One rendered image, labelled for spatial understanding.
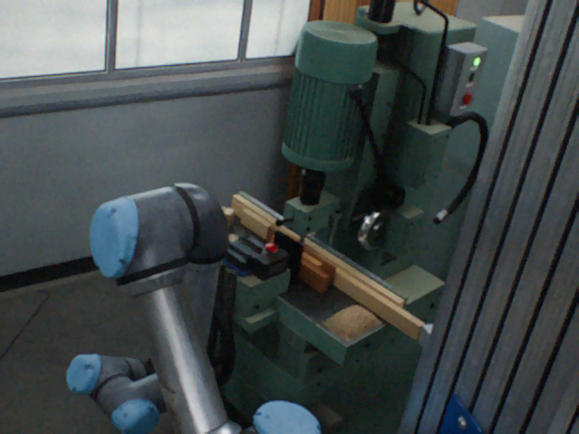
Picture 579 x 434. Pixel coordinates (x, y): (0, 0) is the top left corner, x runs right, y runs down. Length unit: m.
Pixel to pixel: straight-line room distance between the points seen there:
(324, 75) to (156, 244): 0.67
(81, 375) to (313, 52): 0.82
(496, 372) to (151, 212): 0.56
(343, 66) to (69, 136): 1.62
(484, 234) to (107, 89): 2.26
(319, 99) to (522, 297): 0.89
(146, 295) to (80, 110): 1.91
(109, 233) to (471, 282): 0.54
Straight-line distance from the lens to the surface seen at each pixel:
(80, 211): 3.26
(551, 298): 0.91
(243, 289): 1.77
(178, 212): 1.22
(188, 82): 3.23
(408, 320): 1.80
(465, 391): 1.07
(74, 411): 2.81
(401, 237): 1.95
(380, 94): 1.83
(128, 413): 1.44
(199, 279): 1.34
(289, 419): 1.32
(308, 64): 1.71
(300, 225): 1.88
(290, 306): 1.82
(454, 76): 1.91
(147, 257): 1.18
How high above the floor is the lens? 1.95
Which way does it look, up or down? 29 degrees down
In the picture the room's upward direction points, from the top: 10 degrees clockwise
